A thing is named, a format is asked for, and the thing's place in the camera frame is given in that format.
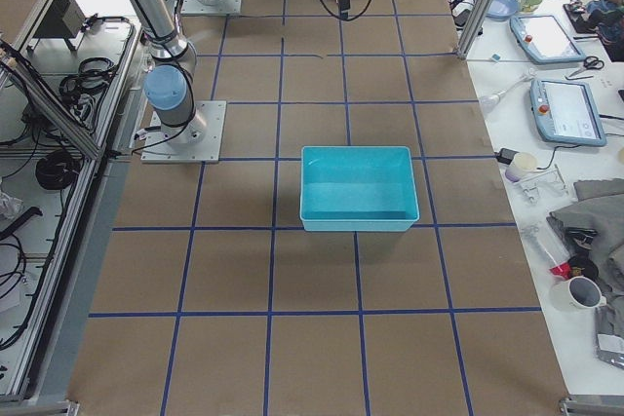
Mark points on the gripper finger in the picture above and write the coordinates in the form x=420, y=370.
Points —
x=343, y=7

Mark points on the light blue plastic bin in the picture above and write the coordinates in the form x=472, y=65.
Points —
x=357, y=189

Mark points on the far teach pendant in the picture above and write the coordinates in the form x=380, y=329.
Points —
x=544, y=40

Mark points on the teach pendant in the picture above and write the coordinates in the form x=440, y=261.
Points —
x=544, y=40
x=565, y=112

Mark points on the near teach pendant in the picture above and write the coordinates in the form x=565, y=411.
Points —
x=565, y=112

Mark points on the black scissors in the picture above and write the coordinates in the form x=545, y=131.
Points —
x=588, y=64

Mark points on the grey cloth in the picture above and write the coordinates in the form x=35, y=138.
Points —
x=599, y=208

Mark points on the white mug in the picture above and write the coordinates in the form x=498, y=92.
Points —
x=576, y=294

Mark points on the aluminium frame post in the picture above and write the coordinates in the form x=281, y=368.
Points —
x=482, y=2

